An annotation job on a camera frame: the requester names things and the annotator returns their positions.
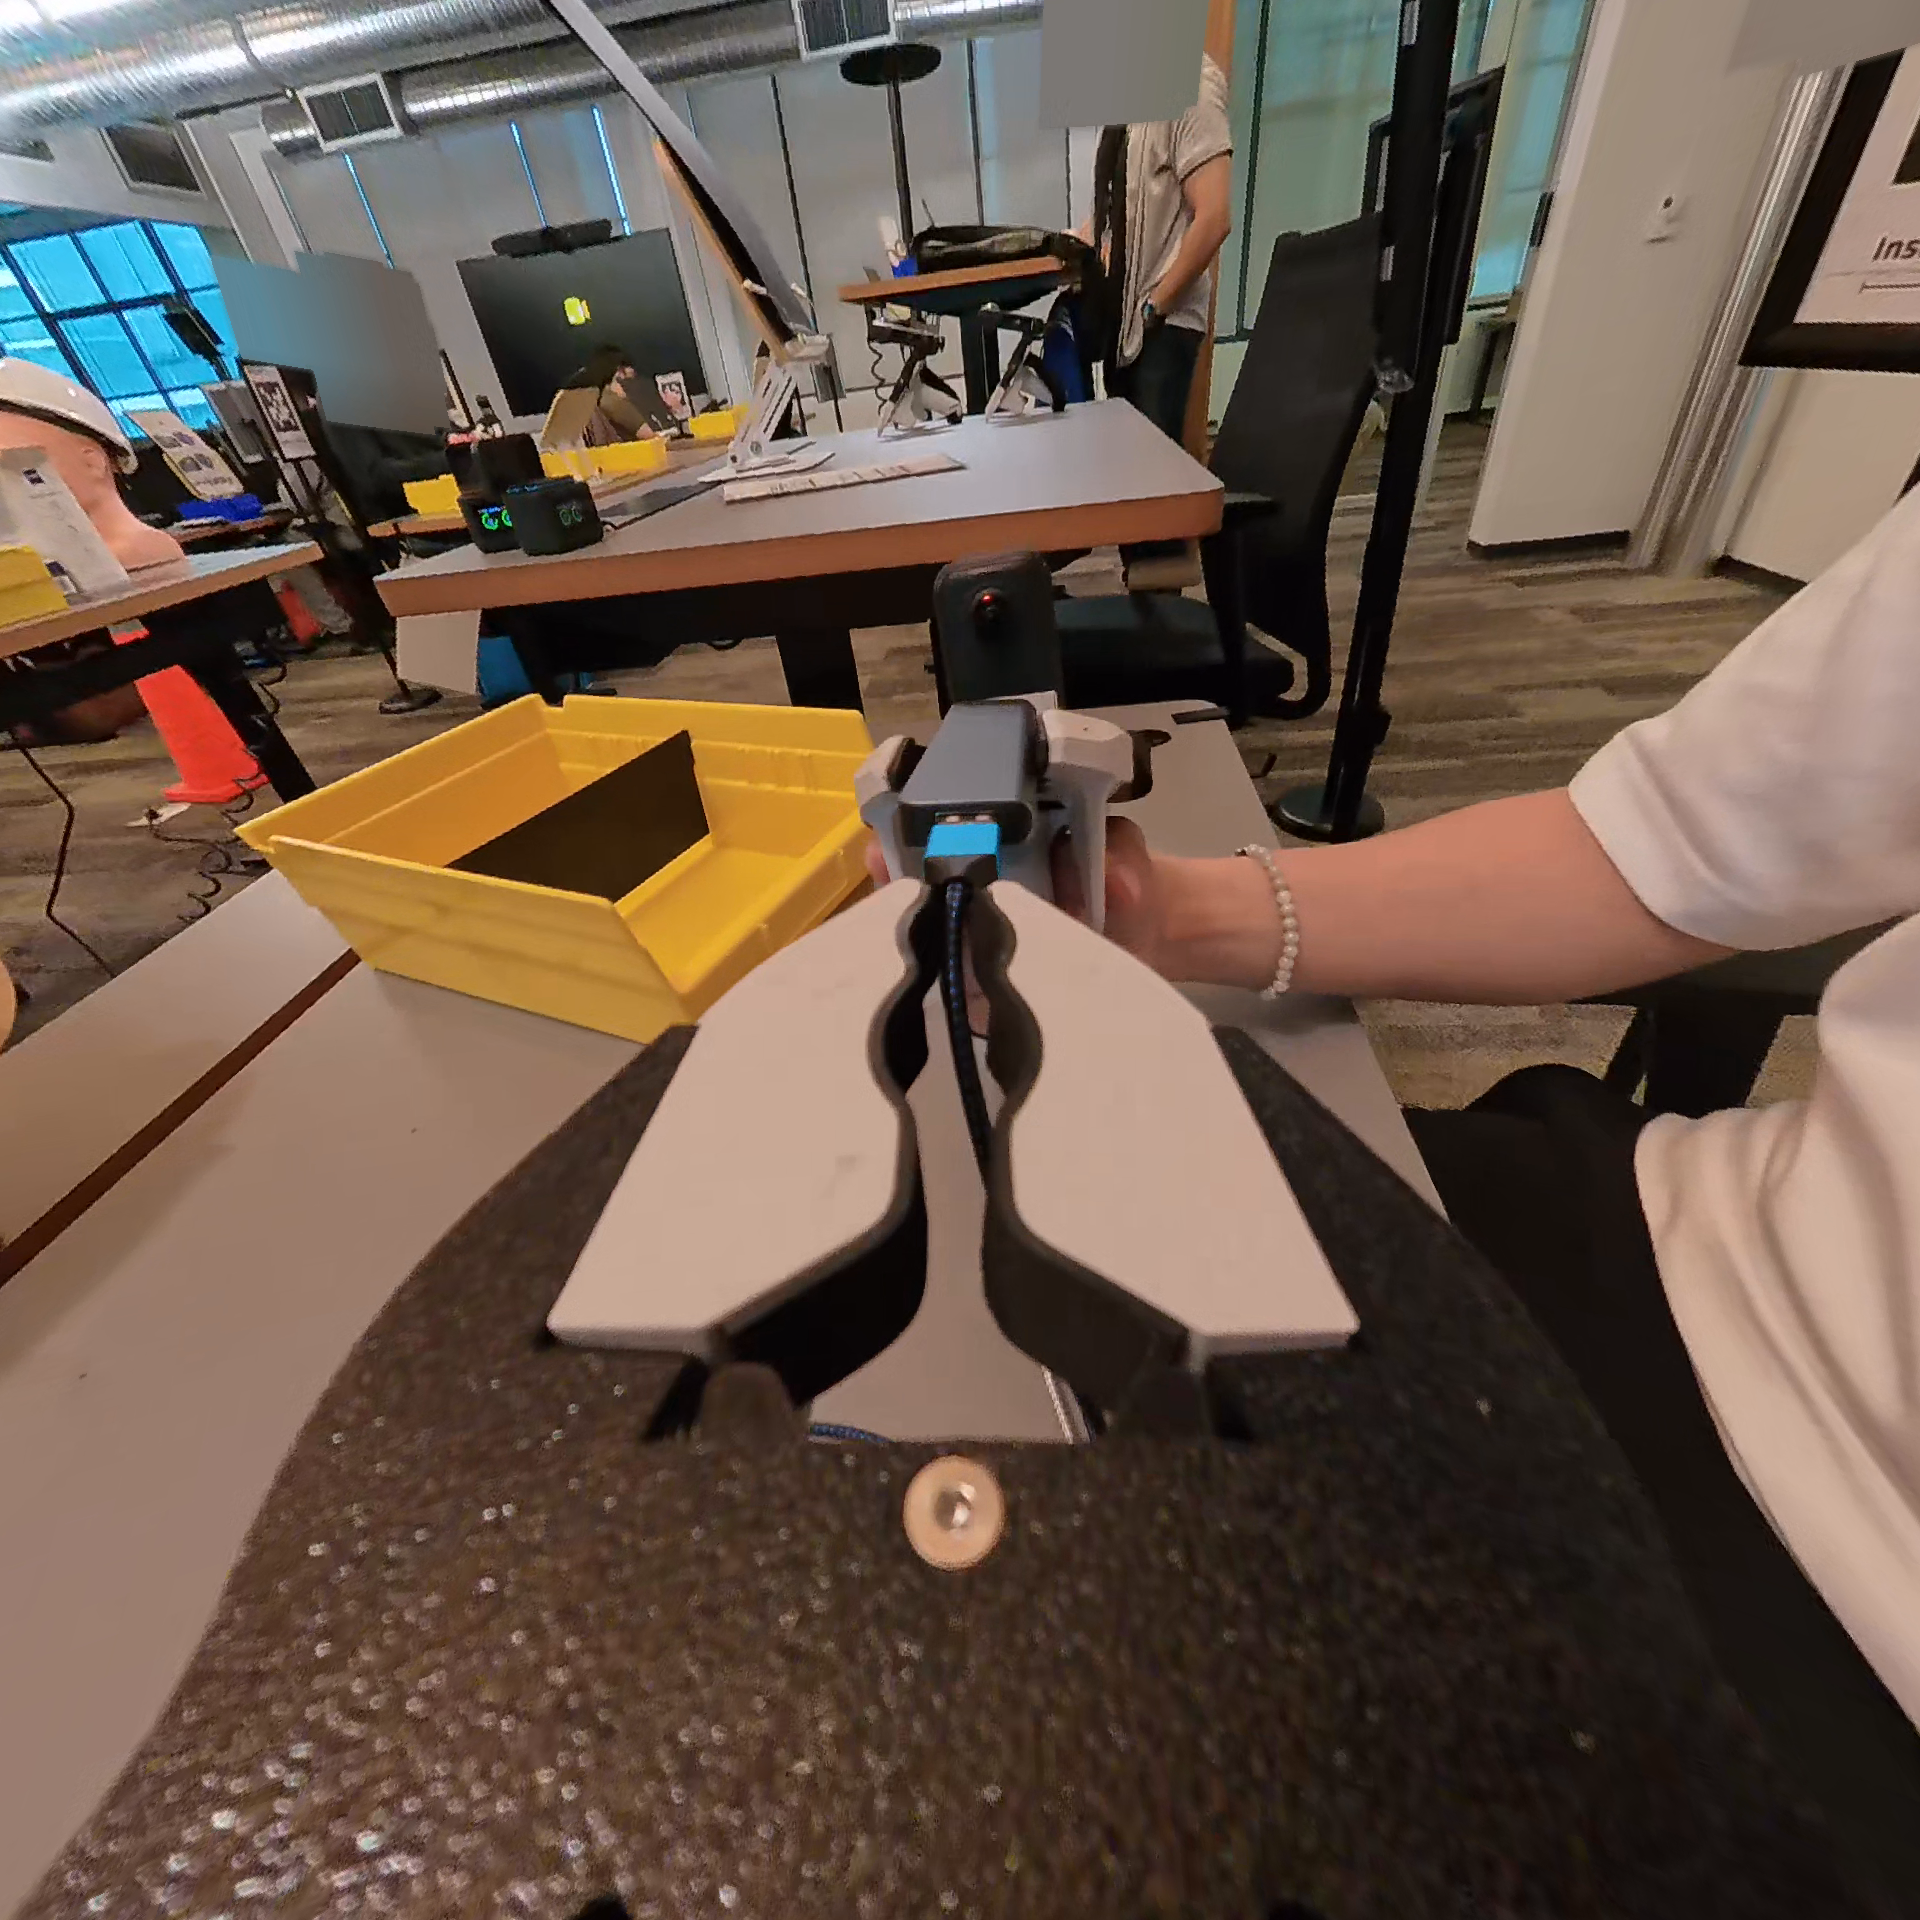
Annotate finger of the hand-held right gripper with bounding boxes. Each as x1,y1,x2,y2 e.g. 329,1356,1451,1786
854,736,922,893
1034,708,1125,934

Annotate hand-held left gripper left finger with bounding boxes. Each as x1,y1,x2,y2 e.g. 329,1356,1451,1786
544,877,931,1403

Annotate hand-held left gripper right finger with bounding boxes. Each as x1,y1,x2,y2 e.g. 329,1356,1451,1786
982,880,1364,1411

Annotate grey usb hub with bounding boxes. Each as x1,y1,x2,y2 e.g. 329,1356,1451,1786
897,703,1039,848

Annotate blue braided cable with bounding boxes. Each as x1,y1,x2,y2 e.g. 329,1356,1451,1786
809,818,1005,1447

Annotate person's right forearm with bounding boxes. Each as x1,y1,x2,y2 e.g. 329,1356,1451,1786
1275,780,1744,1001

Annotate person's right hand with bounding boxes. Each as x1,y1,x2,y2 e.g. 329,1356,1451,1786
1049,818,1275,996

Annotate wood edged office desk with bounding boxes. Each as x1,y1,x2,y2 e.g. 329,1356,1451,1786
372,397,1222,714

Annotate black bin divider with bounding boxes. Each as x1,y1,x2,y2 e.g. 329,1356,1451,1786
447,728,712,903

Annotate black mesh office chair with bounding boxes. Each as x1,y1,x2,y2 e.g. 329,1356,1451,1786
1049,217,1385,726

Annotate wooden document stand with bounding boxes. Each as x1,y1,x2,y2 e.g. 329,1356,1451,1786
651,136,841,471

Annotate black device green lights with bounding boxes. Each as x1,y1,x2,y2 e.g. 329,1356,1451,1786
458,477,605,561

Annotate black tripod stand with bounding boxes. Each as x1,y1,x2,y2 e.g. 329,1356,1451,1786
1272,0,1469,847

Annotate black monitor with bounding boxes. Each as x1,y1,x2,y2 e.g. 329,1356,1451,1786
458,228,712,421

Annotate orange traffic cone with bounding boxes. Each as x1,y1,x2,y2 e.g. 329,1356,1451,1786
135,664,271,803

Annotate black white printed tag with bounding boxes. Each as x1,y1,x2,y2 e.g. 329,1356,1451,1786
244,364,321,464

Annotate white vent grille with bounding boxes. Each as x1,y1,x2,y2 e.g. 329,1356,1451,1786
297,76,407,153

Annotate mannequin head white helmet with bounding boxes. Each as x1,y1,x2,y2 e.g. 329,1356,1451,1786
0,358,188,574

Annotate large grid window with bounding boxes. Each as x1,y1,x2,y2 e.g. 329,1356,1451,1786
0,217,231,438

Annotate white bead bracelet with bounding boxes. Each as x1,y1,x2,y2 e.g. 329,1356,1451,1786
1234,844,1304,1003

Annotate silver ventilation duct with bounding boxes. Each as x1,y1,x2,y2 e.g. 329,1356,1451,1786
0,0,1052,154

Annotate black framed wall sign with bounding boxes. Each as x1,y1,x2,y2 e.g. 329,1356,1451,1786
1741,48,1920,374

